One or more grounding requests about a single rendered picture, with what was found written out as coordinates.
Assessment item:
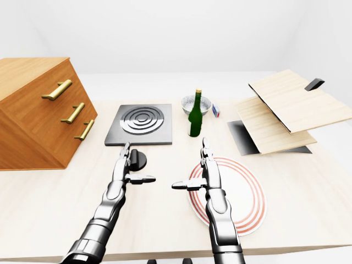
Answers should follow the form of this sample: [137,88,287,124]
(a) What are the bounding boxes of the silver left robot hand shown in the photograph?
[111,141,157,188]

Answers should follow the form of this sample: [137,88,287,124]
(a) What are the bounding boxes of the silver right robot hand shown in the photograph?
[171,137,223,191]

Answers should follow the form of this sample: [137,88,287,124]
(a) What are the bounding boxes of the flat dark stove plate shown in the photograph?
[104,103,173,147]

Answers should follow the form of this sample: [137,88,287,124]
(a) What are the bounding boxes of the round black knob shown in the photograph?
[128,149,148,171]

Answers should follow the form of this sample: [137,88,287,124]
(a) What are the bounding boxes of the white plate red rings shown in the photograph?
[188,156,267,237]

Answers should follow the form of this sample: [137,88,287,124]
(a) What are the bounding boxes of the dark flat base sheet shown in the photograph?
[227,120,313,157]

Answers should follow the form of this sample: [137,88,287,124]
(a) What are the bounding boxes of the small wooden drawer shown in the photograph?
[51,102,98,169]

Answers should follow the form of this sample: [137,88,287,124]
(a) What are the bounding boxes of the green glass bottle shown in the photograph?
[188,87,205,138]

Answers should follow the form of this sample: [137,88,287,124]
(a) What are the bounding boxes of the patterned bowl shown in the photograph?
[180,95,213,116]

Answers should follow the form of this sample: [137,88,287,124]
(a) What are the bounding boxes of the medium wooden drawer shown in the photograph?
[26,85,92,156]

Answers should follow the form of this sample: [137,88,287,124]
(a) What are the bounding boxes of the wooden cabinet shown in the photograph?
[0,57,98,172]

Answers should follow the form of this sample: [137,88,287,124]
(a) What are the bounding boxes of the pale wooden board black edge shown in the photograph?
[248,69,352,135]

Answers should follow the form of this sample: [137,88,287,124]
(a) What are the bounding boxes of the large wooden drawer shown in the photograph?
[0,58,83,135]

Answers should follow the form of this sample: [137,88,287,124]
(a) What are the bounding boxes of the small black block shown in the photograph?
[304,78,326,92]

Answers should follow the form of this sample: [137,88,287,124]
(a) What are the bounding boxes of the short brass handle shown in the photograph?
[74,119,95,141]

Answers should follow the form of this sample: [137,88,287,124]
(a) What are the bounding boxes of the medium brass handle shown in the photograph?
[60,102,85,125]

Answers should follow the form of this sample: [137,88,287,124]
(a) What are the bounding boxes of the long brass handle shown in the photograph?
[41,79,73,102]

